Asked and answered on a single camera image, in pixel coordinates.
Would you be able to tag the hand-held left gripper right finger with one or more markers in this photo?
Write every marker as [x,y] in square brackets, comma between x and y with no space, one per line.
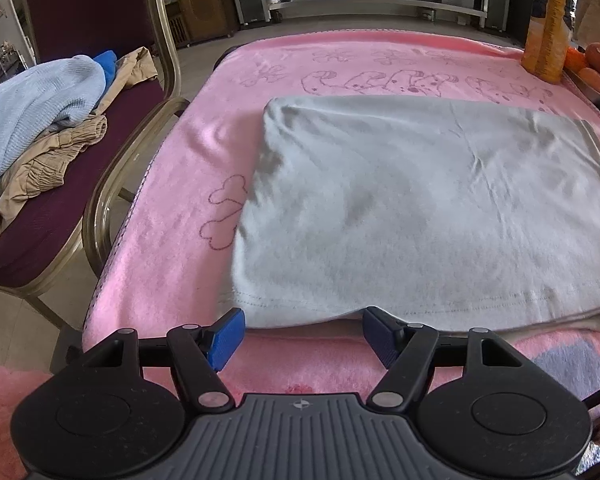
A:
[382,337]

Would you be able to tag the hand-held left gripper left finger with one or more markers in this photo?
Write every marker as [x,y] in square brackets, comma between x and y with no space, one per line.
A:
[225,340]

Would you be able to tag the white sweatshirt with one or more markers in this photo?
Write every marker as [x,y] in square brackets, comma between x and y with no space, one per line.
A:
[405,200]

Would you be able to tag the pink fluffy clothing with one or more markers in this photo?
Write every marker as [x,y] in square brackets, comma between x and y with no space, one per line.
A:
[300,365]

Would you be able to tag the pink printed blanket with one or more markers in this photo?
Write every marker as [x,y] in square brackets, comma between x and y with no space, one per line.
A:
[190,160]

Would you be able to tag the beige pants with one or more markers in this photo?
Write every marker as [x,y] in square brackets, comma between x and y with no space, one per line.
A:
[45,170]

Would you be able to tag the black table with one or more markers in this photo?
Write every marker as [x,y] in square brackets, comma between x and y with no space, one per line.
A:
[225,57]

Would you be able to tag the beige cloth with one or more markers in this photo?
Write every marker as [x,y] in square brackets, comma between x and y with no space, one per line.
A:
[135,67]

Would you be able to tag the blue garment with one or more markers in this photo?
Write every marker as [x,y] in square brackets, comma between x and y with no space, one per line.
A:
[105,62]

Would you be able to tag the light blue knit sweater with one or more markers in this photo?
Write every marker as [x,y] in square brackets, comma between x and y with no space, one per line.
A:
[30,105]

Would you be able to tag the grey fruit tray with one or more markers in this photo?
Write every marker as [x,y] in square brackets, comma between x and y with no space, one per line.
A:
[587,92]

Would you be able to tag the orange red fruit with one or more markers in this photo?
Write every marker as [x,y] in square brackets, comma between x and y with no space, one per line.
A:
[597,81]

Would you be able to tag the wooden cabinet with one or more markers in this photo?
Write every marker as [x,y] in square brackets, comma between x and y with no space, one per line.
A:
[200,5]

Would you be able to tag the orange juice bottle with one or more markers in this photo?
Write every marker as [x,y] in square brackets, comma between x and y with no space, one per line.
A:
[545,35]

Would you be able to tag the large maroon banquet chair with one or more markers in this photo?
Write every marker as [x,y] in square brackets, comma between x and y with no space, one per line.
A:
[80,10]

